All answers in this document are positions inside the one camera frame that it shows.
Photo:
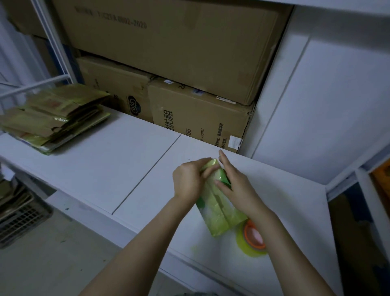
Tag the person's right hand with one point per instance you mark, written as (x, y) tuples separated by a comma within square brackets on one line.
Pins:
[(240, 189)]

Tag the person's left hand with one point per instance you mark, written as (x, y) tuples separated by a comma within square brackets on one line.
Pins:
[(186, 183)]

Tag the person's left thumb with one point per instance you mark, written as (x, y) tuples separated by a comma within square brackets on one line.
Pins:
[(210, 171)]

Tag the person's right thumb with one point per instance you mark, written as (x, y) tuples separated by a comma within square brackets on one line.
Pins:
[(221, 184)]

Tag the green carton box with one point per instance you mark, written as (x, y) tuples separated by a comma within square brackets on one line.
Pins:
[(220, 207)]

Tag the person's right forearm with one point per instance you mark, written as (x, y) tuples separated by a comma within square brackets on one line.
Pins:
[(286, 256)]

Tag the person's left forearm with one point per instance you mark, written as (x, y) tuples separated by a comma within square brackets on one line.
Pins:
[(143, 247)]

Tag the cardboard box with white label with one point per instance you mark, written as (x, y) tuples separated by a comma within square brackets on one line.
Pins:
[(198, 117)]

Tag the yellow tape roll orange core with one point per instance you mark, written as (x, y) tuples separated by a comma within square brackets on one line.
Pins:
[(252, 239)]

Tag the cardboard box with swirl logo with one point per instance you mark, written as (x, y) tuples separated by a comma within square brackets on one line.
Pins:
[(118, 88)]

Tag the large brown cardboard box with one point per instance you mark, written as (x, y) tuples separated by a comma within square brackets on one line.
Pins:
[(176, 45)]

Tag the white cabinet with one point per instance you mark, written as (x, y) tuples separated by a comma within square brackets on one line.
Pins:
[(323, 91)]

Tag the orange box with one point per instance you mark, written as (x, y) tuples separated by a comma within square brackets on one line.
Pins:
[(382, 180)]

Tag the pile of flat golden cartons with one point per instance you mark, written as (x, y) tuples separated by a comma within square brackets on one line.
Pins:
[(54, 117)]

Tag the grey plastic crate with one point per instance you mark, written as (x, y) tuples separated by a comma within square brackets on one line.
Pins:
[(21, 218)]

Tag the white metal shelf frame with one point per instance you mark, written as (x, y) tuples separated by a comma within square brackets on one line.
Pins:
[(45, 58)]

